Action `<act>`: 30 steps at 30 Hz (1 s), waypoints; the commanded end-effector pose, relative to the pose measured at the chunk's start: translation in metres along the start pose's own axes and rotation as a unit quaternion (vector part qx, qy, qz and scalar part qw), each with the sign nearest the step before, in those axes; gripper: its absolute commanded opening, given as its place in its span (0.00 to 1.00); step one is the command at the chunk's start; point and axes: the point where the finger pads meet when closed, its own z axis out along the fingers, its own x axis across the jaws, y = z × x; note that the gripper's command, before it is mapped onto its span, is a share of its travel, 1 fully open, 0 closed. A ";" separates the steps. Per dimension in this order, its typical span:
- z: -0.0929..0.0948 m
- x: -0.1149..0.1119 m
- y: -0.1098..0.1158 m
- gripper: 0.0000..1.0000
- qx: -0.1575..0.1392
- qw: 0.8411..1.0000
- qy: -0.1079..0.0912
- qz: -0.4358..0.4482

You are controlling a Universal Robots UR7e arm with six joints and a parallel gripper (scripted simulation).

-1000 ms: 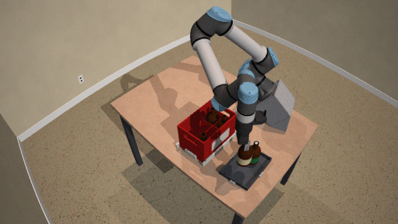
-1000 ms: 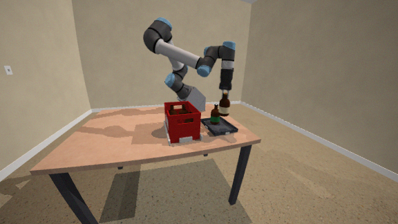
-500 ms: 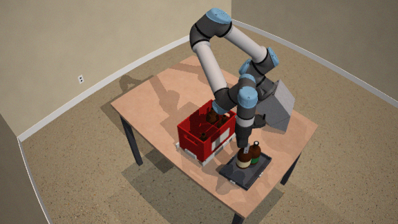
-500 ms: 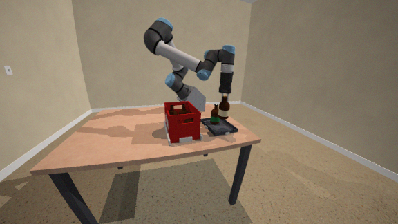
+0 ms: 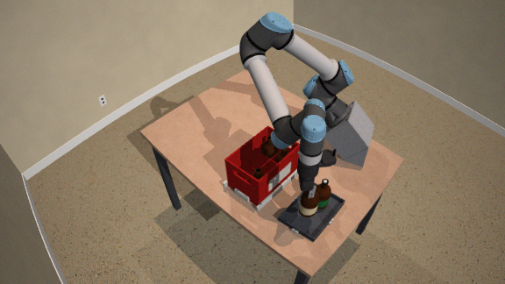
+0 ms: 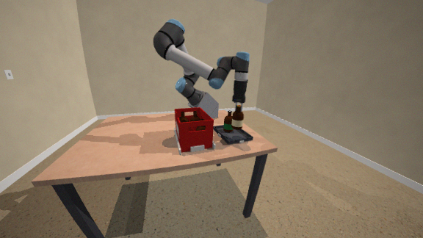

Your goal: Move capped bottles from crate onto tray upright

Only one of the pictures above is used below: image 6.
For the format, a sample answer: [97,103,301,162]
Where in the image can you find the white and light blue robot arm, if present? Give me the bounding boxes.
[153,19,250,106]

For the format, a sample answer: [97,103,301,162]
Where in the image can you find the brown bottle with yellow cap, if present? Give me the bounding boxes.
[231,105,244,130]

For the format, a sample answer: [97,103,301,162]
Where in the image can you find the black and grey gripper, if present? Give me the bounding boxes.
[232,72,248,112]

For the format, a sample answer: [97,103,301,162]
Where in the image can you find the red crate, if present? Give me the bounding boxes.
[175,107,214,152]

